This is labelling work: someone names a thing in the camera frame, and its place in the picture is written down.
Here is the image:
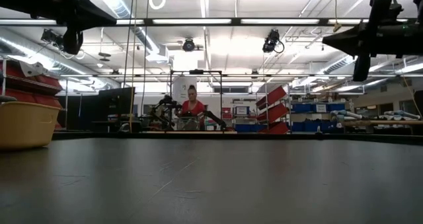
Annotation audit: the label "white round pillar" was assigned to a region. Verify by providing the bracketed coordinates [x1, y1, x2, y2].
[171, 75, 198, 122]

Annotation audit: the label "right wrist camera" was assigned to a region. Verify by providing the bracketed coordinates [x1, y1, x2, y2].
[369, 0, 404, 24]

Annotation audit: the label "single blue bin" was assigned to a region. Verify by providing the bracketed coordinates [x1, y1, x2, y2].
[235, 123, 265, 133]

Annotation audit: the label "blue bins with white label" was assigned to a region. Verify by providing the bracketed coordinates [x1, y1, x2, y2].
[290, 102, 346, 114]

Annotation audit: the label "wooden workbench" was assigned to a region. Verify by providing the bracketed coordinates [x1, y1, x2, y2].
[343, 119, 423, 126]

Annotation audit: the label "wire mesh basket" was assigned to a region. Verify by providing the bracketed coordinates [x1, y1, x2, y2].
[176, 116, 200, 131]

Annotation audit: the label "grey material roll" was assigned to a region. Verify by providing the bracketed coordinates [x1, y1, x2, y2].
[379, 110, 422, 121]
[330, 109, 364, 121]

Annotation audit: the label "yellow plastic bin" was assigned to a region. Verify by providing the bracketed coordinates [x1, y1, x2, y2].
[0, 101, 62, 151]

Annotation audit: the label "person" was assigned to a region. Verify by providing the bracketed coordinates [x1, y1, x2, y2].
[178, 84, 207, 131]

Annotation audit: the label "slanted red bin rack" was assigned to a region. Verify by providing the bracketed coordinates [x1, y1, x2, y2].
[256, 85, 290, 135]

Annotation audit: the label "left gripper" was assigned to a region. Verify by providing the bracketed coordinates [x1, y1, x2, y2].
[49, 0, 118, 56]

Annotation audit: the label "black computer monitor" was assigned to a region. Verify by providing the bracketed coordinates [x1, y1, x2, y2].
[98, 87, 135, 123]

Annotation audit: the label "red bin shelving unit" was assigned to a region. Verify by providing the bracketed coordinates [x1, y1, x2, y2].
[0, 59, 67, 131]

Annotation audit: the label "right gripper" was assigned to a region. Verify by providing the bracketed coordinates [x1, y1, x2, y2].
[322, 21, 423, 83]

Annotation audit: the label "long row of blue bins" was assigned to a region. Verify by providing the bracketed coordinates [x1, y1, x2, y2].
[290, 120, 338, 133]

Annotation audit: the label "hanging cable with tan hook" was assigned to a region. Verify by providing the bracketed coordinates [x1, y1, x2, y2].
[332, 0, 342, 33]

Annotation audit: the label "black hanging camera with cable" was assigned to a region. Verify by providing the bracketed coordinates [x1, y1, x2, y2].
[262, 28, 286, 54]

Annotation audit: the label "white cable loop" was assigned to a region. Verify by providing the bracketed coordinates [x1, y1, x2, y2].
[148, 0, 167, 11]

